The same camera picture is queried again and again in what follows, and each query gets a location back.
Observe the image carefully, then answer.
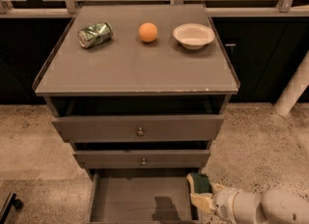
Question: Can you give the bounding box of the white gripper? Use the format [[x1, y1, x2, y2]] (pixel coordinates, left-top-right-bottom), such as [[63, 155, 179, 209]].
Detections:
[[190, 182, 240, 224]]

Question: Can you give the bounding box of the green and yellow sponge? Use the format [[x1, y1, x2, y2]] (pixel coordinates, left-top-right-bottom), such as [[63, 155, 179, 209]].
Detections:
[[186, 173, 212, 194]]

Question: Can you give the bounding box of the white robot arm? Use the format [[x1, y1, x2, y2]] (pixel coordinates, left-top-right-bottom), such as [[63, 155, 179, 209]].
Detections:
[[187, 59, 309, 224]]

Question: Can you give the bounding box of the grey top drawer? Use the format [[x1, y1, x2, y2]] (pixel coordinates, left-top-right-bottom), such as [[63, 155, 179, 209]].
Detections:
[[52, 115, 223, 143]]

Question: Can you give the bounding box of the grey drawer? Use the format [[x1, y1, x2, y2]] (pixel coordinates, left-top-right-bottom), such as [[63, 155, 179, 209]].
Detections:
[[73, 150, 210, 169], [86, 168, 201, 224], [52, 115, 223, 143]]

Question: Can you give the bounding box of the grey middle drawer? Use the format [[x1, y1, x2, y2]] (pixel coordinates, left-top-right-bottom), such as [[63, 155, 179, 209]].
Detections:
[[73, 150, 210, 169]]

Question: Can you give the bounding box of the grey bottom drawer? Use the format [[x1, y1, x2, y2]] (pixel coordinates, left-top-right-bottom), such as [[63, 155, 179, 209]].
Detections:
[[86, 168, 201, 224]]

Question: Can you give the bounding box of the grey drawer cabinet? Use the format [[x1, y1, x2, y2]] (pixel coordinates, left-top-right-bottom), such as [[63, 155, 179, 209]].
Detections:
[[31, 3, 240, 180]]

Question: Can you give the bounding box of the white bowl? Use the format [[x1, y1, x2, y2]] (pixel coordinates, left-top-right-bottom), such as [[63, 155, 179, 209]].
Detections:
[[173, 23, 215, 50]]

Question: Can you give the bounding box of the orange fruit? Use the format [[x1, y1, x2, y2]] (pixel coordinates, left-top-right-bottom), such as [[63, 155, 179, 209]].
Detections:
[[138, 22, 157, 42]]

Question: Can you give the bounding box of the crushed green soda can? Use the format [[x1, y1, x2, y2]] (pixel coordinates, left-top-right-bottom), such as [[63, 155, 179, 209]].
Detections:
[[77, 22, 113, 49]]

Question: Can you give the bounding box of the black caster wheel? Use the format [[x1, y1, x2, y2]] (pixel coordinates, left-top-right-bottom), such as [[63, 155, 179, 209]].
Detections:
[[0, 193, 23, 224]]

